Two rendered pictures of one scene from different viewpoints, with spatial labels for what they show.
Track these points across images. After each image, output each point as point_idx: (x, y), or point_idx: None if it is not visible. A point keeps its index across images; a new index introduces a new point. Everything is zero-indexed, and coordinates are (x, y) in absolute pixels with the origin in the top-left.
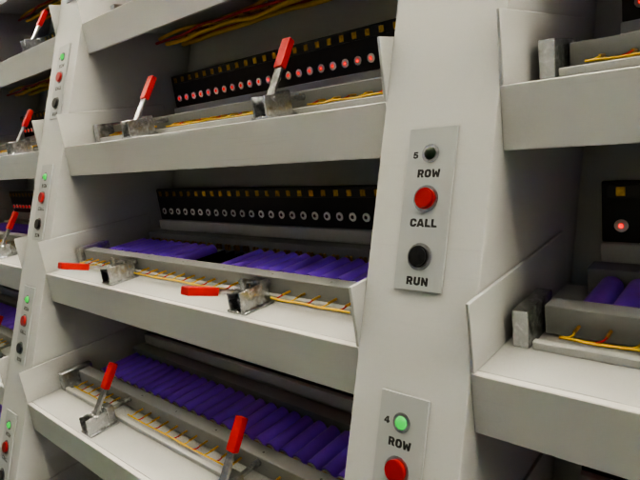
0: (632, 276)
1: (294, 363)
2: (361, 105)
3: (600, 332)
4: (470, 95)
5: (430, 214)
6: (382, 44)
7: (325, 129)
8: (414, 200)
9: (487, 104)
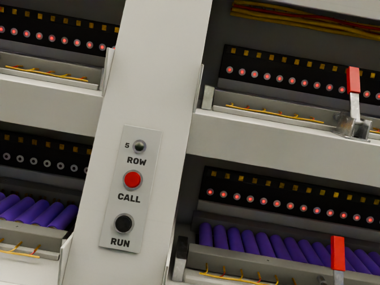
0: (216, 223)
1: None
2: (80, 92)
3: (217, 267)
4: (172, 113)
5: (135, 192)
6: (109, 54)
7: (38, 100)
8: (124, 180)
9: (183, 122)
